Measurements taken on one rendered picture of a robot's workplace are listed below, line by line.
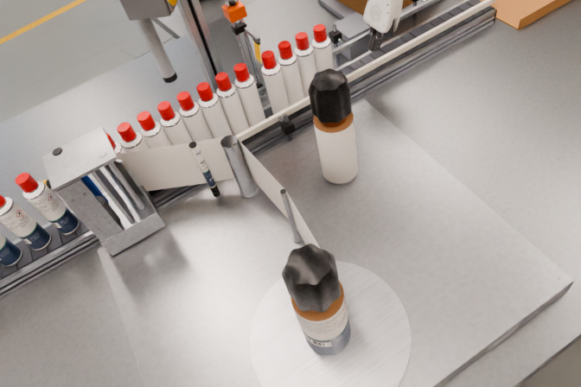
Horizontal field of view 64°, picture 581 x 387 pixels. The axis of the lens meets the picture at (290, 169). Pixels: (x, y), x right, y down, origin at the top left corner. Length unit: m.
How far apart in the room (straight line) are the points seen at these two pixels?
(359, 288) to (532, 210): 0.45
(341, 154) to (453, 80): 0.53
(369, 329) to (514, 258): 0.33
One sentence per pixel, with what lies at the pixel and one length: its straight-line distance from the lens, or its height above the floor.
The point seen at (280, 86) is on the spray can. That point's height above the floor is 0.99.
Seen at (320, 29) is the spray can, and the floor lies 1.08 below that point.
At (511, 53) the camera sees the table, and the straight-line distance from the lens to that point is 1.58.
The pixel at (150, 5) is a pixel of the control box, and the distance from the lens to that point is 1.05.
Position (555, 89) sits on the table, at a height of 0.83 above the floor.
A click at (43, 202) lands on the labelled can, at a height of 1.01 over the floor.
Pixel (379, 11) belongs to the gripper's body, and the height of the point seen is 1.05.
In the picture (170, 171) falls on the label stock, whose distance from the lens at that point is 1.16.
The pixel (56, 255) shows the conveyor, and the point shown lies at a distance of 1.31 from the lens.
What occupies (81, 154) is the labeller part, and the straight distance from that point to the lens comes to 1.06.
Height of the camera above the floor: 1.79
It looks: 50 degrees down
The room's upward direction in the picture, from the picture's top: 15 degrees counter-clockwise
